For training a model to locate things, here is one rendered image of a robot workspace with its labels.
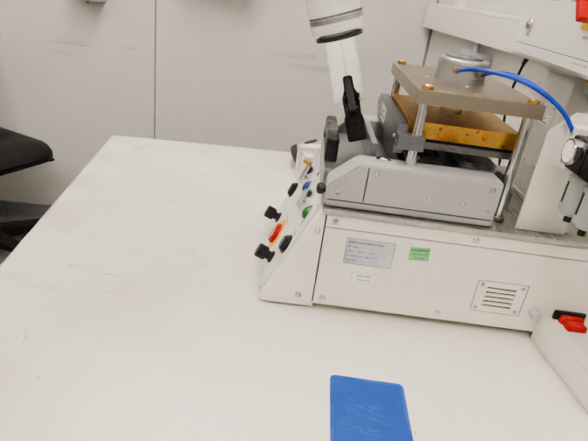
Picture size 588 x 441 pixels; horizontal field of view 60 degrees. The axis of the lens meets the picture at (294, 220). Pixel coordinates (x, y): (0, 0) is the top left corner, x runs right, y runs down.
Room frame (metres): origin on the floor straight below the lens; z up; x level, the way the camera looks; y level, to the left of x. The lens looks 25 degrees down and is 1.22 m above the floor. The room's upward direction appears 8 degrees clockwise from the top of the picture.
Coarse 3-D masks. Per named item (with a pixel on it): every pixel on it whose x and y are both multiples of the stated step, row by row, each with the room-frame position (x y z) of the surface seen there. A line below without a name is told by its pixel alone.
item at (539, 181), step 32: (544, 0) 0.93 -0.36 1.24; (576, 0) 0.76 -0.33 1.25; (544, 32) 0.89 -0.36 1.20; (576, 32) 0.79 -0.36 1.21; (544, 64) 0.86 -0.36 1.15; (576, 64) 0.76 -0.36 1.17; (576, 96) 0.81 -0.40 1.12; (544, 128) 0.84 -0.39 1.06; (544, 160) 0.70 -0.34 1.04; (544, 192) 0.70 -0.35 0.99; (544, 224) 0.70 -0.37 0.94
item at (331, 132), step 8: (328, 120) 0.88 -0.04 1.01; (336, 120) 0.89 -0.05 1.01; (328, 128) 0.83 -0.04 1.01; (336, 128) 0.84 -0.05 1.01; (328, 136) 0.78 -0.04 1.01; (336, 136) 0.78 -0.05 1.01; (328, 144) 0.78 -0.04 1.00; (336, 144) 0.78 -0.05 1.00; (328, 152) 0.78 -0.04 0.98; (336, 152) 0.78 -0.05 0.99; (328, 160) 0.78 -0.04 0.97; (336, 160) 0.78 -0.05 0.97
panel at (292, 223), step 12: (312, 180) 0.86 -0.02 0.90; (300, 192) 0.89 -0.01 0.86; (288, 204) 0.93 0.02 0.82; (312, 204) 0.75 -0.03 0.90; (288, 216) 0.86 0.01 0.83; (300, 216) 0.77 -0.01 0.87; (312, 216) 0.70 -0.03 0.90; (288, 228) 0.79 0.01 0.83; (300, 228) 0.72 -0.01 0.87; (276, 240) 0.82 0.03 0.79; (276, 252) 0.76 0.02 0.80; (264, 264) 0.78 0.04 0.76; (276, 264) 0.70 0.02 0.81; (264, 276) 0.72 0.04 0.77
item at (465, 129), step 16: (400, 96) 0.93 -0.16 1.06; (432, 112) 0.83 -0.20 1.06; (448, 112) 0.84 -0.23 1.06; (464, 112) 0.86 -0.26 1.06; (480, 112) 0.89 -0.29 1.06; (432, 128) 0.75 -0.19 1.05; (448, 128) 0.75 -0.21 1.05; (464, 128) 0.75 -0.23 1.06; (480, 128) 0.76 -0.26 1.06; (496, 128) 0.78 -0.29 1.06; (512, 128) 0.79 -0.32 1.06; (432, 144) 0.75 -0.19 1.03; (448, 144) 0.75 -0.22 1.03; (464, 144) 0.75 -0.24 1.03; (480, 144) 0.75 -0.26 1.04; (496, 144) 0.75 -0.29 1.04; (512, 144) 0.75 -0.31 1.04
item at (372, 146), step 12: (372, 132) 0.84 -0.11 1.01; (324, 144) 0.87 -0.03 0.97; (348, 144) 0.89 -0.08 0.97; (360, 144) 0.90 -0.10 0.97; (372, 144) 0.78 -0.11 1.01; (324, 156) 0.80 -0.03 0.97; (348, 156) 0.82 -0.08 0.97; (372, 156) 0.78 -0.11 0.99; (384, 156) 0.85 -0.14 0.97; (324, 168) 0.74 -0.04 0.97; (324, 180) 0.74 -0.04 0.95
